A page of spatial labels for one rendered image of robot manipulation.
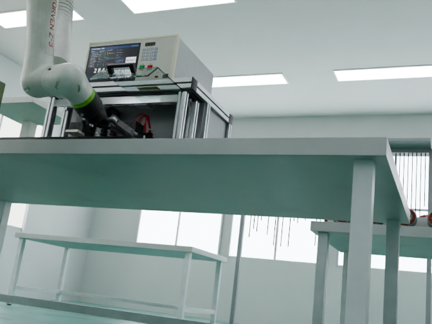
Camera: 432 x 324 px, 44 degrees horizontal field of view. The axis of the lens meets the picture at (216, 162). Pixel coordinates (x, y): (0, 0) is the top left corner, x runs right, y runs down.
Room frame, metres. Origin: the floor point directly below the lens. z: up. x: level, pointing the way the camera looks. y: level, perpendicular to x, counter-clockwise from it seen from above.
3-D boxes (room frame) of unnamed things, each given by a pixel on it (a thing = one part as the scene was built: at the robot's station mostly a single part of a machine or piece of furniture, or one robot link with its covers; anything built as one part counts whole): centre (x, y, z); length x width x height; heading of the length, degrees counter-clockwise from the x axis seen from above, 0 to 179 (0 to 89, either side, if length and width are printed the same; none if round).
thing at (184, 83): (2.27, 0.35, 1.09); 0.68 x 0.44 x 0.05; 66
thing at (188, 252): (5.83, 0.90, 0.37); 2.10 x 0.90 x 0.75; 66
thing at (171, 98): (2.07, 0.44, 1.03); 0.62 x 0.01 x 0.03; 66
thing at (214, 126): (2.21, 0.02, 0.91); 0.28 x 0.03 x 0.32; 156
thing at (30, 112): (2.88, 1.07, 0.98); 0.37 x 0.35 x 0.46; 66
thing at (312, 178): (2.20, 0.38, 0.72); 2.20 x 1.01 x 0.05; 66
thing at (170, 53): (2.27, 0.34, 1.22); 0.44 x 0.39 x 0.20; 66
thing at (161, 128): (2.21, 0.37, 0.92); 0.66 x 0.01 x 0.30; 66
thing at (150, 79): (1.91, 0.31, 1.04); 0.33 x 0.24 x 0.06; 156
